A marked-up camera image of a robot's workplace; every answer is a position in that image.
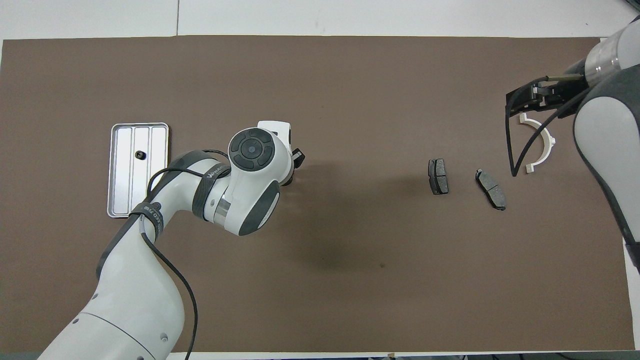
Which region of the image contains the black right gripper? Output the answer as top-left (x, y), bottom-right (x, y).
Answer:
top-left (506, 74), bottom-right (592, 120)

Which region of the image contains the silver ribbed metal tray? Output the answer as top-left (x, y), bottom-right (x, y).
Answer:
top-left (106, 122), bottom-right (170, 219)

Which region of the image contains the long curved brake pad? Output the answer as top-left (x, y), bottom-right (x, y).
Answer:
top-left (475, 168), bottom-right (507, 211)

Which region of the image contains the rectangular dark brake pad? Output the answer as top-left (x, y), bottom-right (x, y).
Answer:
top-left (427, 158), bottom-right (450, 196)

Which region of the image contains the brown table mat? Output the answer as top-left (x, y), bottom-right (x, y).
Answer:
top-left (0, 35), bottom-right (636, 354)

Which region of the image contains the white semicircular plastic bracket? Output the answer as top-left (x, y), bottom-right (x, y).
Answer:
top-left (519, 113), bottom-right (556, 175)

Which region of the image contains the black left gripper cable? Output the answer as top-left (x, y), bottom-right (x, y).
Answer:
top-left (139, 148), bottom-right (232, 360)

